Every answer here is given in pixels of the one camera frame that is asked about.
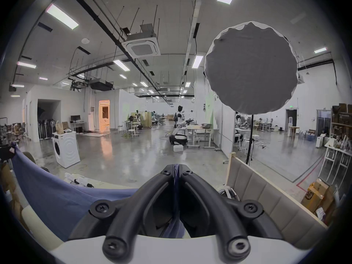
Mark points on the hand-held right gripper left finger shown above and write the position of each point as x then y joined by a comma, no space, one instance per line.
121,230

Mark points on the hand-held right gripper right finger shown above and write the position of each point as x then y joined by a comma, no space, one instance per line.
231,230

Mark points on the blue garment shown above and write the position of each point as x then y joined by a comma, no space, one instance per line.
55,197

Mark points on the beige padded headboard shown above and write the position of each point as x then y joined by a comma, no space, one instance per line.
275,202

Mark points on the brown carton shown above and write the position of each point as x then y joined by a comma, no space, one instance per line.
316,197

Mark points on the white box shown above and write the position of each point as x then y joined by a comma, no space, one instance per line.
178,148

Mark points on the white washing machine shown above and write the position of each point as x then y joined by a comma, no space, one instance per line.
67,148

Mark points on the white table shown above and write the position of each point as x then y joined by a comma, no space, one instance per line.
202,132

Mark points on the white and black humanoid robot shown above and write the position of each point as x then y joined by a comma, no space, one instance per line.
179,128

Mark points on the desk with monitor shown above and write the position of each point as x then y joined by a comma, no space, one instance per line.
77,124

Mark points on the white metal rack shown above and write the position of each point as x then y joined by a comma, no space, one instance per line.
337,158

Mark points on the storage shelf with cartons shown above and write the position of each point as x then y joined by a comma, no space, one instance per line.
342,122

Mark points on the round softbox lamp on stand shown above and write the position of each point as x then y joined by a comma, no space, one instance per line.
250,67

